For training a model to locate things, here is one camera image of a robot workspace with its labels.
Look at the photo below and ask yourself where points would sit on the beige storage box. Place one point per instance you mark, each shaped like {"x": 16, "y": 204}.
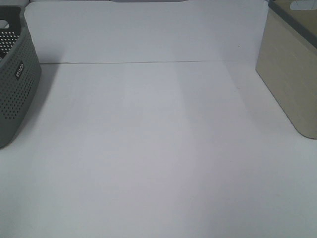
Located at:
{"x": 287, "y": 61}

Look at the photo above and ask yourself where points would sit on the grey perforated laundry basket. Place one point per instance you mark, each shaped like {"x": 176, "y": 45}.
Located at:
{"x": 20, "y": 71}

